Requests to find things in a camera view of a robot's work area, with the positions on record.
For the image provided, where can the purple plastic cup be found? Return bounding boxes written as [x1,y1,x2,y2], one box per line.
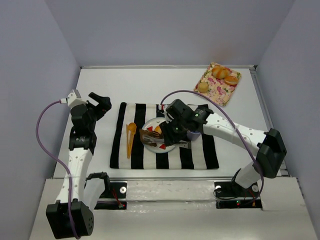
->
[186,131,201,142]

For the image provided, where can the orange plastic fork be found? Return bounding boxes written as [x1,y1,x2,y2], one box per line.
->
[126,123,132,159]

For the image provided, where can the orange glazed donut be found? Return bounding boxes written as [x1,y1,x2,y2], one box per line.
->
[153,125,162,135]

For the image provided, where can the golden bread roll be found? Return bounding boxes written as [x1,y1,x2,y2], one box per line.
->
[211,65,231,79]

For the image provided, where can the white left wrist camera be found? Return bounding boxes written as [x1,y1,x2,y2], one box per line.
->
[66,89,87,109]

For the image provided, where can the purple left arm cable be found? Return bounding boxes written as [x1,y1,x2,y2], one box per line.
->
[36,99,81,238]

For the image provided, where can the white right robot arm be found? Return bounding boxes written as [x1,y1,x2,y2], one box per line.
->
[157,101,287,198]

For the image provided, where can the small tan round bun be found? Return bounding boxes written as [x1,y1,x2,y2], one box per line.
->
[197,82,209,93]

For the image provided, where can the brown chocolate bread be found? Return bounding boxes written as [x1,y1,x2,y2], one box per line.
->
[139,129,164,145]

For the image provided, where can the cream filled sandwich bun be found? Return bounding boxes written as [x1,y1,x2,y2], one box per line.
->
[224,75,239,86]

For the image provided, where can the black white striped placemat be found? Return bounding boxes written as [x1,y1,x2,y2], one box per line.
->
[110,102,219,170]

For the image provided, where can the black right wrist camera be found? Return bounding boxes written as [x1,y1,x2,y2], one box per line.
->
[165,99,193,120]

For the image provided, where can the white plate with fruit pattern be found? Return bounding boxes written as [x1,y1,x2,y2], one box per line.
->
[141,117,176,154]

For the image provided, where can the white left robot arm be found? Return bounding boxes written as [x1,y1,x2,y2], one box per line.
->
[45,89,112,240]

